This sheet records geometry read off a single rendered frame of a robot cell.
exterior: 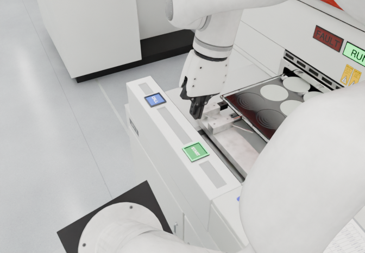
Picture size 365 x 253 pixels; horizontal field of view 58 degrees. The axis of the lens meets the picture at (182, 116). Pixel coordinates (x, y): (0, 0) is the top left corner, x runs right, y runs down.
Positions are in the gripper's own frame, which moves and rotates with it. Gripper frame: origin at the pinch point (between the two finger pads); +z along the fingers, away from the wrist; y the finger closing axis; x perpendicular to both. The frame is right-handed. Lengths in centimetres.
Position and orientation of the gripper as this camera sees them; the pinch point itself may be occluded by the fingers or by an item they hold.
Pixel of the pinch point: (196, 109)
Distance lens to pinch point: 80.4
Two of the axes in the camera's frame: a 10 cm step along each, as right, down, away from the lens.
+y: -8.6, 1.5, -4.8
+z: -1.8, 8.0, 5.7
